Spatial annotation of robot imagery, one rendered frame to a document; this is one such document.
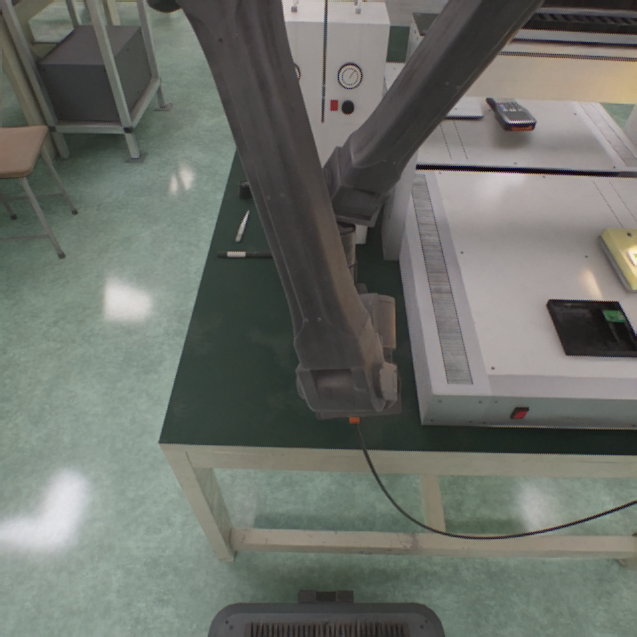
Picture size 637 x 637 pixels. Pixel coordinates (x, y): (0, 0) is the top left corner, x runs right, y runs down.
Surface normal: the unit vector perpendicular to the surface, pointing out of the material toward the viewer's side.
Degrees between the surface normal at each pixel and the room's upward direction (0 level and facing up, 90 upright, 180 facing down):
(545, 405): 90
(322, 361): 75
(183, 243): 0
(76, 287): 0
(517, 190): 0
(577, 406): 90
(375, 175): 109
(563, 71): 90
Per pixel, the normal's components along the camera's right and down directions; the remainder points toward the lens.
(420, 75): -0.91, -0.04
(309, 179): 0.89, -0.05
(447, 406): -0.02, 0.75
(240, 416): 0.02, -0.66
